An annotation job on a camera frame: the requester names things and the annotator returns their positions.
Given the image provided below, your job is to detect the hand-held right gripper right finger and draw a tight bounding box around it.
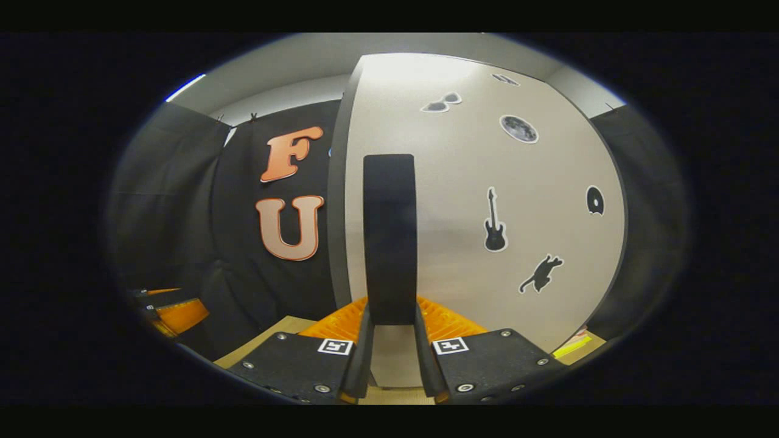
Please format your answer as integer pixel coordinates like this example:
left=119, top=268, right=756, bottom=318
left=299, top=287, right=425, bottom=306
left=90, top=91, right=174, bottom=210
left=414, top=296, right=570, bottom=405

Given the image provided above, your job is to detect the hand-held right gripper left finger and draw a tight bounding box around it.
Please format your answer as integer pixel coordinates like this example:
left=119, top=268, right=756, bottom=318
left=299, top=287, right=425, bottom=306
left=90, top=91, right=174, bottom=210
left=226, top=296, right=375, bottom=405

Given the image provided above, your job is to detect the black cabinet door handle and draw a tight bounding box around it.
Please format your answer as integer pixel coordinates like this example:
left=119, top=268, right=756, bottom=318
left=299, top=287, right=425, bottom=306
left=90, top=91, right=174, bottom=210
left=363, top=154, right=419, bottom=326

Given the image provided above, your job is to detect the grey cabinet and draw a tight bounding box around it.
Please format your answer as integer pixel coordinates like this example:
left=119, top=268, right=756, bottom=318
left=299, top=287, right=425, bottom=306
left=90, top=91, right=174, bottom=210
left=327, top=54, right=632, bottom=341

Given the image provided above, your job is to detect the white cabinet door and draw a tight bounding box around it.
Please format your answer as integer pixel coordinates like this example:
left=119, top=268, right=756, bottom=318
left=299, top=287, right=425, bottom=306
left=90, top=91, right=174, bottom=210
left=344, top=52, right=627, bottom=390

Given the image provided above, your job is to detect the black backdrop cloth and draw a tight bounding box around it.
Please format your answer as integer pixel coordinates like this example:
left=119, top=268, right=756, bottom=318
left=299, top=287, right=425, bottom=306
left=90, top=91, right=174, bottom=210
left=107, top=100, right=691, bottom=360

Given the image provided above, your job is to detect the yellow book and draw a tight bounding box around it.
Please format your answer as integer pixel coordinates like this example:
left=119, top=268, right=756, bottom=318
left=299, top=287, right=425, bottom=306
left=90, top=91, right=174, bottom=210
left=553, top=333, right=592, bottom=360

